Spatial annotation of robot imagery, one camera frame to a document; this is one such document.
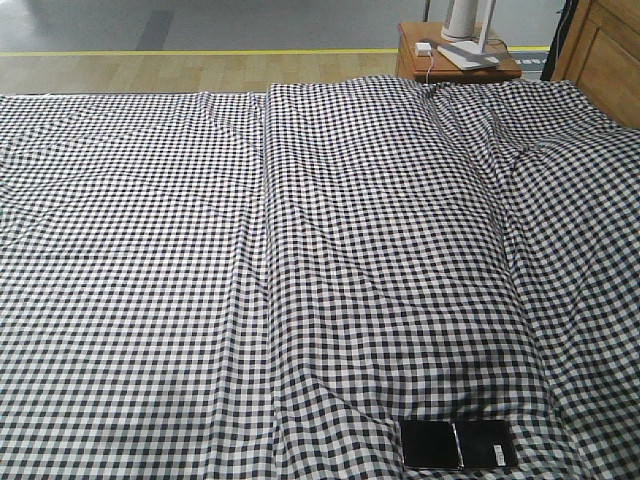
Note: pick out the white power adapter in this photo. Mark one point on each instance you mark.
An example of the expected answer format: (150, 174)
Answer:
(423, 49)

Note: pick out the white desk lamp base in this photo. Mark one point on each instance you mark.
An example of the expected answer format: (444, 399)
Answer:
(469, 54)

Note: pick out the black white gingham bed cover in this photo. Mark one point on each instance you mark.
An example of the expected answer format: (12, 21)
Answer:
(262, 286)

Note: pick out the wooden nightstand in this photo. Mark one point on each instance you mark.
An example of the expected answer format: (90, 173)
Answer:
(437, 68)

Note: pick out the black foldable phone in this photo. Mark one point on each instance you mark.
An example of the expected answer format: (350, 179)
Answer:
(484, 444)

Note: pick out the white cylindrical appliance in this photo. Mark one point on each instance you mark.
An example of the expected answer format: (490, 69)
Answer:
(460, 20)

